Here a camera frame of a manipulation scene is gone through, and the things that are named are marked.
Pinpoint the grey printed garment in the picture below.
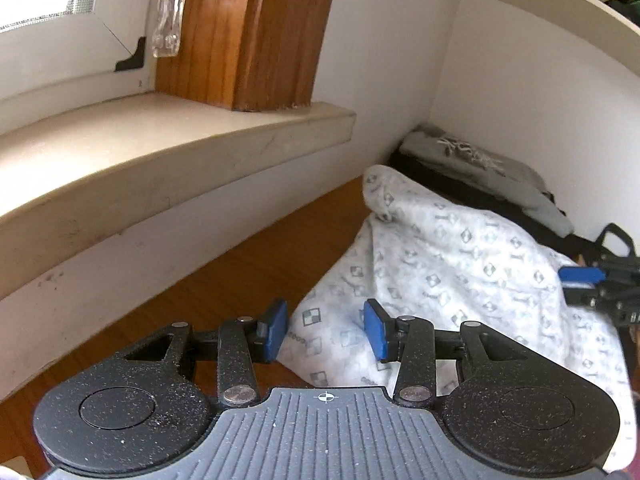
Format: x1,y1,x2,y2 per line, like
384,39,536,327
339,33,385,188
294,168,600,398
400,124,575,237

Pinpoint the white framed window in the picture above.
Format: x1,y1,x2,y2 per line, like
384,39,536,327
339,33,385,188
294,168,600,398
0,0,163,106

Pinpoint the clear blind cord pull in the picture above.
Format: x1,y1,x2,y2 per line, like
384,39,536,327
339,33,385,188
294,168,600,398
150,0,192,59

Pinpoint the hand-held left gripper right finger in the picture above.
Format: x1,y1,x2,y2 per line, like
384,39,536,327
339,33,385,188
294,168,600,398
364,299,531,407

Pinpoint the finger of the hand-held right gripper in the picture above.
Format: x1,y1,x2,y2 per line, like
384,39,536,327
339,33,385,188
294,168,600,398
558,254,640,286
562,284,640,328

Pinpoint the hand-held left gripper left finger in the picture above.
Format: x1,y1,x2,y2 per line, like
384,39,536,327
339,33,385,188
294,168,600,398
123,299,289,407

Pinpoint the wooden window trim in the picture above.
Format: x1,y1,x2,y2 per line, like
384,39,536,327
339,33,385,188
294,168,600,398
155,0,343,112

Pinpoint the beige window sill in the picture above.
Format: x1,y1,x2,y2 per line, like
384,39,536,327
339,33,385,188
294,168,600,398
0,92,357,301

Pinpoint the white diamond-patterned pajama garment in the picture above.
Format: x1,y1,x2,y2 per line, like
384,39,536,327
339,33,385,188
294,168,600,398
276,164,633,473

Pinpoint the beige wall shelf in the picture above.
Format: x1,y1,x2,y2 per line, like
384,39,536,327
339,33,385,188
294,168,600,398
452,0,640,86

